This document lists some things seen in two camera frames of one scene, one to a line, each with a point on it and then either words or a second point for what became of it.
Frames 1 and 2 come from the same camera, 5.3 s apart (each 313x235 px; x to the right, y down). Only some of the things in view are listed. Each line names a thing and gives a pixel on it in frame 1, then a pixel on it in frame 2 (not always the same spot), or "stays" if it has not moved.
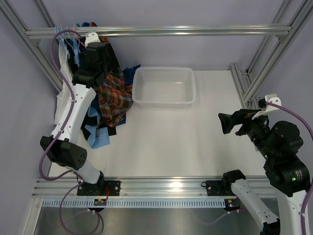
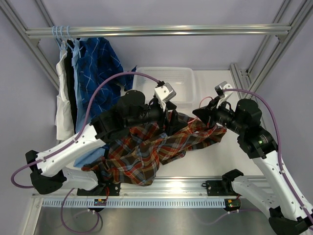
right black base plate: x=218 y=188 stays
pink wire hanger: x=75 y=29 → x=196 y=118
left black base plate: x=102 y=188 stays
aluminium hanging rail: x=269 y=29 stays
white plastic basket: x=164 y=87 stays
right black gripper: x=248 y=119 → x=208 y=114
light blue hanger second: x=63 y=38 stays
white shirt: x=65 y=66 stays
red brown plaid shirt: x=115 y=97 → x=134 y=157
